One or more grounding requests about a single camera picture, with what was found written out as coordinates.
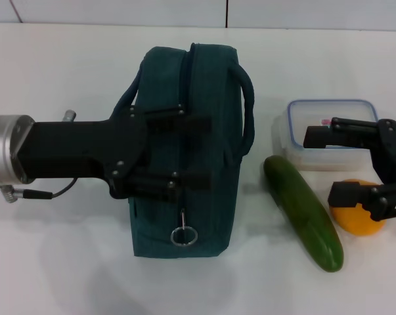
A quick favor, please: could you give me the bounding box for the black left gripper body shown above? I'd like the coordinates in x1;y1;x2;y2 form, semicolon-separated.
12;105;150;201

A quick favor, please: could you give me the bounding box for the clear container with blue-rimmed lid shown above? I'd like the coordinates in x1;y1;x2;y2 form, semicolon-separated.
272;98;379;171

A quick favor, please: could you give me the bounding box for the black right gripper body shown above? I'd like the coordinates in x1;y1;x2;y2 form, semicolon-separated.
368;117;396;205

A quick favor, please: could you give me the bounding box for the silver zipper pull ring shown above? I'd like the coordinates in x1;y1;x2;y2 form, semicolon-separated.
170;209;198;247

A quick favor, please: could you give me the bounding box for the orange pear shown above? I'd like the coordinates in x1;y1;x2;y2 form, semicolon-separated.
330;178;388;236

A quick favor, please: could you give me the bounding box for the black cable with silver plug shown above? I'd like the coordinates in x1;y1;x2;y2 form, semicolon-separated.
0;177;79;203

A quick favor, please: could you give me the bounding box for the green cucumber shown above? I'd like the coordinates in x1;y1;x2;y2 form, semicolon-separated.
263;155;345;272

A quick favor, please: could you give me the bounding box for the dark teal insulated lunch bag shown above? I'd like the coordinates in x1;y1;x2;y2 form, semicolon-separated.
114;42;255;260

